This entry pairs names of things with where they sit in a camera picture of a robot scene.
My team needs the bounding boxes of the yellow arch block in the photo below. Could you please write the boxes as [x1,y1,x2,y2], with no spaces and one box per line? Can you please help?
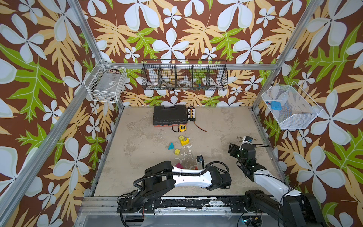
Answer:
[180,138,190,146]

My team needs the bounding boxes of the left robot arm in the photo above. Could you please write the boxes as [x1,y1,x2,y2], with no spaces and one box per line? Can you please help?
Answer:
[117,161,232,213]

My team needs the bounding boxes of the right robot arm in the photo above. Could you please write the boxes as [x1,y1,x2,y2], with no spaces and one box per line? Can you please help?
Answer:
[228,143,327,227]

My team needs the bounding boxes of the magenta block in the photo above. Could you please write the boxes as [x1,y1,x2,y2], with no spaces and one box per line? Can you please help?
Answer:
[176,163,184,169]

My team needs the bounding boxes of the teal triangle block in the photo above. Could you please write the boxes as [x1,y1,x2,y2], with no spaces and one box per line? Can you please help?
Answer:
[168,142,174,150]

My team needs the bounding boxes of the yellow tape measure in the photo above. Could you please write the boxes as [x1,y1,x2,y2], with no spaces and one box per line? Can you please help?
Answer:
[179,124,187,132]

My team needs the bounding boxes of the black battery holder box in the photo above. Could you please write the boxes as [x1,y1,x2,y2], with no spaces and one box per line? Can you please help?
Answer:
[187,107,196,122]

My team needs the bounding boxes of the blue object in basket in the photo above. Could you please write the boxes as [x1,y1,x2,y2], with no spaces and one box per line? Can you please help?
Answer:
[269,101,282,111]

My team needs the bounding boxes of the white mesh basket right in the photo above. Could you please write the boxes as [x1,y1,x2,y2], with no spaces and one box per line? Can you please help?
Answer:
[262,82,323,131]

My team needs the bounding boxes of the black tool case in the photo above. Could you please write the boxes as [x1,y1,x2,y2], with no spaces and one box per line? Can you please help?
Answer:
[153,105,188,126]

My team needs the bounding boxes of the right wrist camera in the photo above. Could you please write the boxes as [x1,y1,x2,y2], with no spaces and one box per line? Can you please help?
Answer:
[242,136,253,144]

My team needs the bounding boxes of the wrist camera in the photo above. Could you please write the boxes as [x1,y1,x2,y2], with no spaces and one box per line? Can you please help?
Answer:
[242,136,253,144]
[196,156,205,170]

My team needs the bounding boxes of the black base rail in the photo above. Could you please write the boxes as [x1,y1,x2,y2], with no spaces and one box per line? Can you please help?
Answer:
[117,195,257,214]

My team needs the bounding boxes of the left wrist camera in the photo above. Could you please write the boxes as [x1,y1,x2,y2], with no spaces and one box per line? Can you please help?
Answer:
[196,156,205,170]

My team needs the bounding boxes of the black wire basket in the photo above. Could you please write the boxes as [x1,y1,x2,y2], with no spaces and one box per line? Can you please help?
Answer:
[141,59,228,91]

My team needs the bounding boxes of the white wire basket left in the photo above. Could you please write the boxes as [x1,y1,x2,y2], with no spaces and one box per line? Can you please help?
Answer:
[85,60,128,104]

